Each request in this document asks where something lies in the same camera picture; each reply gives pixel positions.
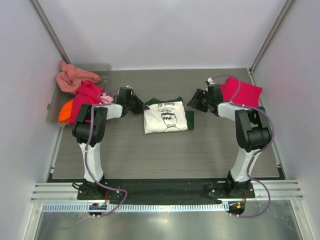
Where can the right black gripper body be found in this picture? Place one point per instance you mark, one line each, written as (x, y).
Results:
(204, 101)

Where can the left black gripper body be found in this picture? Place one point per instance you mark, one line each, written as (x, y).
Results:
(135, 106)

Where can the white and green t shirt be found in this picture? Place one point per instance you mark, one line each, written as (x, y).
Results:
(167, 116)

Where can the magenta t shirt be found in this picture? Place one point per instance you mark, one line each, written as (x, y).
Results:
(240, 92)

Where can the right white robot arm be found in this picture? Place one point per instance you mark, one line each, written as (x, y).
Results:
(254, 133)

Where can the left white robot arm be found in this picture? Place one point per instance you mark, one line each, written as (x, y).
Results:
(89, 130)

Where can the light pink t shirt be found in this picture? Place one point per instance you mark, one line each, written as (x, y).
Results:
(107, 98)

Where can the crimson red t shirt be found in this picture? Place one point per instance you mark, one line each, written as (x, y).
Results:
(87, 93)

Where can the salmon pink t shirt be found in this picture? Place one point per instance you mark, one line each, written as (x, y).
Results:
(70, 77)

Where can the orange t shirt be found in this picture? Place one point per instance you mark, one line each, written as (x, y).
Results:
(65, 112)

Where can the grey plastic bin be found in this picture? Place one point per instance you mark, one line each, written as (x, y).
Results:
(60, 98)

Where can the right aluminium frame post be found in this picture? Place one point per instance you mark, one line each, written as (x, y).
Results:
(285, 10)

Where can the aluminium frame post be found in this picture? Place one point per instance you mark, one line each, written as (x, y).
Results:
(49, 30)
(285, 10)

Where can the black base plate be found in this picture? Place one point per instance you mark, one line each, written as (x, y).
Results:
(168, 191)

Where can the slotted cable duct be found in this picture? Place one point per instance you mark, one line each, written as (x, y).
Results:
(99, 207)

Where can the aluminium front rail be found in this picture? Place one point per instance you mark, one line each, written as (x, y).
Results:
(275, 189)

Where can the left aluminium frame post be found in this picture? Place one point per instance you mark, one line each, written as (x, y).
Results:
(49, 30)

